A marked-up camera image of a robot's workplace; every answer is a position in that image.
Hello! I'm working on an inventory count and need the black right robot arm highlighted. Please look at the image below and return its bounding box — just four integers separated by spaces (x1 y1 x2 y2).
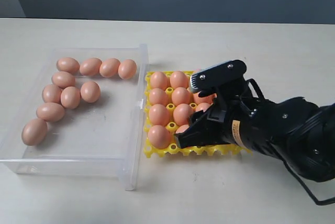
175 78 334 182

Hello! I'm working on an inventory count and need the brown egg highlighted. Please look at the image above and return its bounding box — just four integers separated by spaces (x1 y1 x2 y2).
60 86 81 109
79 58 102 76
99 58 120 78
175 124 189 134
21 118 48 146
56 57 80 74
36 102 65 122
171 87 191 106
148 125 171 149
148 104 170 126
118 59 137 80
80 81 101 103
42 84 62 104
193 93 215 105
170 71 188 89
150 71 169 90
195 103 210 112
173 104 193 126
149 88 169 106
51 71 75 88
192 69 201 74

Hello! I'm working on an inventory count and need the clear plastic bin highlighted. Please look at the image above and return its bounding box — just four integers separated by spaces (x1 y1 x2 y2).
1 44 149 191

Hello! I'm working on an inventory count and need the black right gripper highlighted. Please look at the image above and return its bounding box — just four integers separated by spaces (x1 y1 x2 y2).
174 77 262 149

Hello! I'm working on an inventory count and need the yellow plastic egg tray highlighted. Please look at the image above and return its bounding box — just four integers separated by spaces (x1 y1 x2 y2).
143 72 252 158

